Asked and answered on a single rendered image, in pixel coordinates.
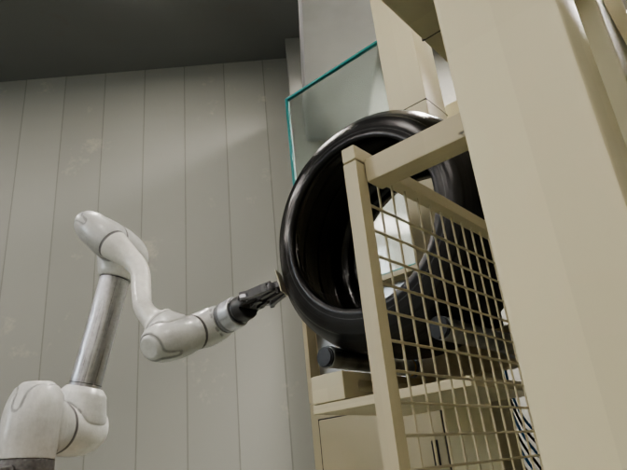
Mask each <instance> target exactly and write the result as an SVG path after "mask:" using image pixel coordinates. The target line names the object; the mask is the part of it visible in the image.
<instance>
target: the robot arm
mask: <svg viewBox="0 0 627 470"><path fill-rule="evenodd" d="M74 228H75V231H76V234H77V236H78V237H79V239H80V240H82V241H83V242H84V243H85V244H86V245H87V246H88V247H89V248H90V249H91V250H92V251H93V253H95V254H96V255H97V261H98V274H99V276H100V278H99V282H98V284H97V288H96V291H95V295H94V298H93V302H92V304H91V310H90V314H89V317H88V321H87V323H86V327H85V330H84V333H83V337H82V340H81V343H80V346H79V350H78V353H77V359H76V362H75V365H74V369H73V372H72V376H71V379H70V381H69V384H66V385H65V386H63V387H62V389H61V388H60V387H59V386H58V385H57V384H56V383H55V382H53V381H48V380H34V381H25V382H23V383H21V384H20V385H19V386H18V387H16V388H15V389H14V391H13V392H12V394H11V395H10V397H9V399H8V400H7V402H6V405H5V407H4V410H3V414H2V418H1V421H0V470H54V469H55V458H56V457H78V456H83V455H86V454H88V453H91V452H93V451H95V450H96V449H98V448H99V447H100V446H101V445H102V444H103V443H104V442H105V439H106V437H107V434H108V427H109V422H108V418H107V416H106V399H107V398H106V395H105V392H104V391H103V390H101V387H102V384H103V380H104V376H105V371H106V367H107V363H108V359H109V356H110V353H111V349H112V345H113V342H114V338H115V335H116V331H117V328H118V321H119V317H120V315H121V311H122V307H123V303H124V300H125V297H126V293H127V289H128V286H129V283H130V284H131V286H132V306H133V310H134V313H135V315H136V317H137V318H138V320H139V321H140V323H141V324H142V325H143V327H144V328H145V330H144V333H143V335H142V337H141V338H140V349H141V352H142V354H143V355H144V357H145V358H146V359H148V360H149V361H152V362H156V363H166V362H172V361H175V360H178V359H181V358H184V357H186V356H189V355H191V354H193V353H195V352H196V351H198V350H200V349H205V348H210V347H212V346H214V345H216V344H218V343H219V342H221V341H222V340H224V339H226V338H227V337H228V336H229V335H230V334H231V333H232V332H234V331H236V330H237V329H239V328H241V327H243V326H245V325H246V324H247V323H248V321H249V320H251V319H252V318H254V317H255V316H256V315H257V312H258V310H260V309H263V308H265V306H270V307H271V308H274V307H275V305H276V304H277V303H278V302H279V301H281V300H282V299H283V298H284V297H286V295H285V294H284V293H283V292H281V290H280V286H279V283H278V282H273V283H272V282H271V281H268V282H266V283H262V284H260V285H258V286H255V287H253V288H251V289H248V290H246V291H243V292H240V293H239V296H237V297H230V298H228V299H226V300H225V301H223V302H221V303H219V304H218V305H216V306H212V307H210V308H205V309H203V310H201V311H197V312H195V313H192V314H191V315H188V316H186V315H185V314H182V313H178V312H175V311H171V310H169V309H165V310H162V311H161V310H159V309H157V308H156V307H155V306H154V305H153V303H152V296H151V274H150V269H149V266H148V264H147V263H148V251H147V249H146V246H145V244H144V243H143V242H142V240H141V239H140V238H139V237H137V236H136V235H135V234H134V233H133V232H132V231H130V230H129V229H127V228H125V227H123V226H122V225H121V224H119V223H117V222H115V221H113V220H112V219H110V218H108V217H105V216H103V215H102V214H100V213H97V212H94V211H85V212H82V213H80V214H78V215H77V217H76V218H75V223H74ZM266 285H267V286H266Z"/></svg>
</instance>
